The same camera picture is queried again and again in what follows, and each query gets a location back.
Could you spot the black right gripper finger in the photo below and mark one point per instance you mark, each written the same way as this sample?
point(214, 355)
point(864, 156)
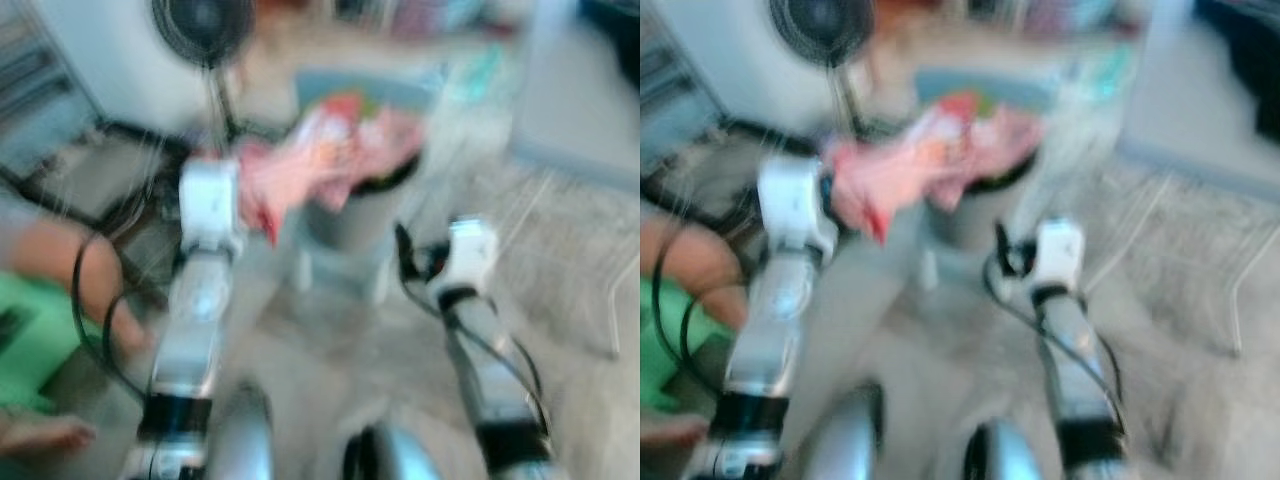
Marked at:
point(1000, 248)
point(405, 250)

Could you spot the pink garment with red trim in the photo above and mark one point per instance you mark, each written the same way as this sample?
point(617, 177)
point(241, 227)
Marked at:
point(330, 155)
point(930, 160)

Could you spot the black shirt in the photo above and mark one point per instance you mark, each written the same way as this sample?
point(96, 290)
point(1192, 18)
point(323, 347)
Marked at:
point(1245, 50)

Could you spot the grey laundry basket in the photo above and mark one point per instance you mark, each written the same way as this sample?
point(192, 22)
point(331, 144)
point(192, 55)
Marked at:
point(360, 215)
point(980, 215)

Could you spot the silver right robot leg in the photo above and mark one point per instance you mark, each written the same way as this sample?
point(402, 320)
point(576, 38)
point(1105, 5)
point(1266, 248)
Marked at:
point(1005, 455)
point(390, 455)

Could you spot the silver robot leg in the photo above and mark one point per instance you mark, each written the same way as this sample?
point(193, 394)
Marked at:
point(1005, 455)
point(390, 455)
point(845, 440)

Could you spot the silver left robot leg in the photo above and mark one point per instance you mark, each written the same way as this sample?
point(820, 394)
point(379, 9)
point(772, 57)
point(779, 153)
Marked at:
point(845, 440)

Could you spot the green plastic stool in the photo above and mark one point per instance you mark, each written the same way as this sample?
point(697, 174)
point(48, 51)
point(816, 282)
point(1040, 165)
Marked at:
point(670, 340)
point(40, 340)

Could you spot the person's bare leg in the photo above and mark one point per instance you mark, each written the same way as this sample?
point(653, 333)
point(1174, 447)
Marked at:
point(70, 260)
point(690, 260)

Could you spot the dark wooden side table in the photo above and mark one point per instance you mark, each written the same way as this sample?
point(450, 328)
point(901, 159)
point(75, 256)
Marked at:
point(100, 170)
point(700, 170)

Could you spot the person's bare foot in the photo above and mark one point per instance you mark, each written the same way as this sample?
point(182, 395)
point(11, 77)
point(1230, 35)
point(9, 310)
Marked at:
point(670, 432)
point(45, 435)

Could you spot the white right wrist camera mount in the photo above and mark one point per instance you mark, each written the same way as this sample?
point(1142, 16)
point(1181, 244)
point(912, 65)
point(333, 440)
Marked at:
point(1058, 250)
point(465, 255)

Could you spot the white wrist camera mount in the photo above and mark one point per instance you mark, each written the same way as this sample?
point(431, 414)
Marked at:
point(1058, 250)
point(465, 255)
point(795, 205)
point(210, 205)

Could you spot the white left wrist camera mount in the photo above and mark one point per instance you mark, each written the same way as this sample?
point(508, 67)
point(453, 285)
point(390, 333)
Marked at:
point(795, 205)
point(210, 205)

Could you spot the black pedestal fan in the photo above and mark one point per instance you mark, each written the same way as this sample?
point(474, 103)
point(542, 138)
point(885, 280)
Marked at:
point(200, 25)
point(820, 25)

